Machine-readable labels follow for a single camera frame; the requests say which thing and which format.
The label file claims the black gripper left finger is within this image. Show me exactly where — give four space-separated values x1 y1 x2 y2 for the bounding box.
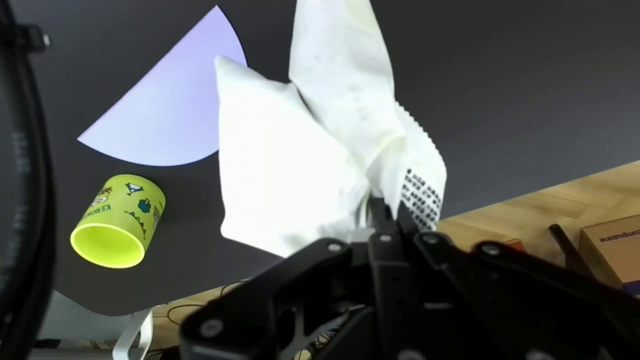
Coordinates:
178 194 429 360

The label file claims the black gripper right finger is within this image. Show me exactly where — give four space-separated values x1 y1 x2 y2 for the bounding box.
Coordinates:
397 201 640 360

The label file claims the white cloth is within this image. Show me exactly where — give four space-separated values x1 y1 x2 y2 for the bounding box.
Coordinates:
213 0 450 260

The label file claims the large cardboard box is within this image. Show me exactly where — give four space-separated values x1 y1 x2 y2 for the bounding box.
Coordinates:
579 212 640 300

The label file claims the yellow-green printed mug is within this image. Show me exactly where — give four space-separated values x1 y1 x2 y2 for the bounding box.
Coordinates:
69 173 169 272

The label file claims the white round plate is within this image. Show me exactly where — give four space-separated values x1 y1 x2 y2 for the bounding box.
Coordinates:
76 4 251 171

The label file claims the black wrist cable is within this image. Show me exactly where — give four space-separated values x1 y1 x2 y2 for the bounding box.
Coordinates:
0 0 60 360

